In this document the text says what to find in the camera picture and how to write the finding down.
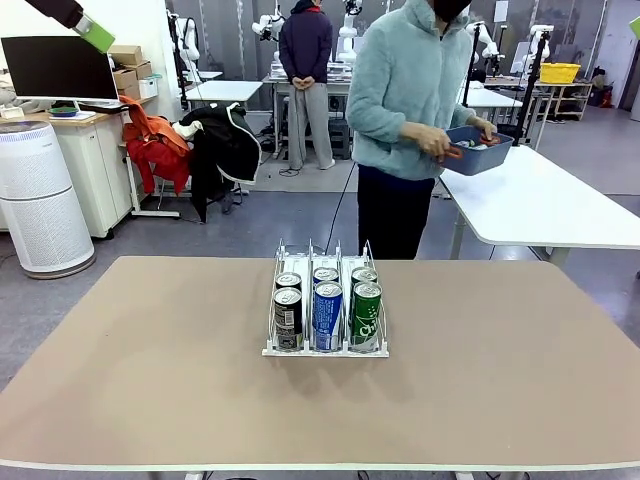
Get blue bin with orange handles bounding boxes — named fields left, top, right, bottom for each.
left=438, top=125, right=515, bottom=177

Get person's left forearm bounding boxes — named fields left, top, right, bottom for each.
left=449, top=102, right=476, bottom=126

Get person's right forearm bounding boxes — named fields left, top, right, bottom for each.
left=347, top=107, right=416, bottom=146

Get clear white can dispenser rack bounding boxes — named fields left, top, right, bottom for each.
left=261, top=238, right=392, bottom=359

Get person's right hand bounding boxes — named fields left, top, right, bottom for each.
left=399, top=122, right=452, bottom=162

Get person's left hand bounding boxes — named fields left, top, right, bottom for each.
left=467, top=116, right=499, bottom=141

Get cardboard box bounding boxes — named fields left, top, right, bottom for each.
left=112, top=62, right=154, bottom=91
left=108, top=44, right=144, bottom=66

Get black computer monitor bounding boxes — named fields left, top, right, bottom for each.
left=0, top=35, right=121, bottom=104

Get orange jacket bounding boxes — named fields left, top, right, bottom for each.
left=119, top=95, right=194, bottom=195

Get white background table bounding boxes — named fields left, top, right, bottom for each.
left=183, top=79, right=264, bottom=109
left=452, top=87, right=524, bottom=131

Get white cabinet desk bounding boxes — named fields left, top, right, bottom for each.
left=0, top=107, right=134, bottom=239

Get white cylindrical air purifier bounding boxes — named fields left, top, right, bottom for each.
left=0, top=119, right=96, bottom=280

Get background person in dark hoodie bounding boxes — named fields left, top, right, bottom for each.
left=278, top=0, right=336, bottom=171

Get person's light blue fleece torso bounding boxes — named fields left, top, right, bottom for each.
left=346, top=0, right=484, bottom=181

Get black Pepsi can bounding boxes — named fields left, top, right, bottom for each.
left=273, top=286, right=304, bottom=350
left=274, top=271, right=303, bottom=294

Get person's dark trousers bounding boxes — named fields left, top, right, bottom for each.
left=356, top=162, right=437, bottom=260

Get black face mask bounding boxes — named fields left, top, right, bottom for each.
left=433, top=0, right=474, bottom=24

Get black tripod stand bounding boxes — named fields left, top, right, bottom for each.
left=512, top=29, right=549, bottom=147
left=457, top=22, right=482, bottom=109

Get large white side table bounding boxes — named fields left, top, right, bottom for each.
left=438, top=142, right=640, bottom=274

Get yellow plastic crate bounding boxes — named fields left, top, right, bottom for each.
left=539, top=62, right=583, bottom=84

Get wooden shelf rack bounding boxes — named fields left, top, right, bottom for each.
left=537, top=82, right=594, bottom=121

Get black floor cable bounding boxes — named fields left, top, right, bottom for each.
left=323, top=163, right=362, bottom=256

